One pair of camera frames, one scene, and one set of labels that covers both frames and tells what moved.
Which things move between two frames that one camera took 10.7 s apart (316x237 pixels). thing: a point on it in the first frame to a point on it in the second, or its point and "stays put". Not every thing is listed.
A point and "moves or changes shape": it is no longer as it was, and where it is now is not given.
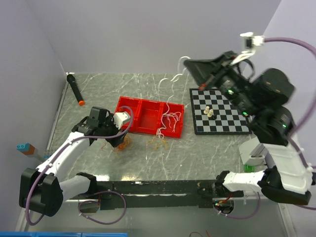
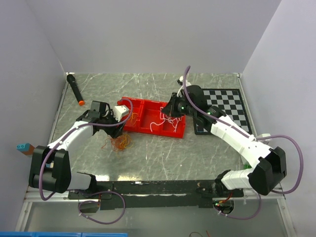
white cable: (176, 115) moves or changes shape
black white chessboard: (214, 114) stays put
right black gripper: (202, 69) to (170, 109)
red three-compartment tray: (154, 117) stays put
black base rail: (153, 194) stays put
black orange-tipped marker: (72, 82) stays put
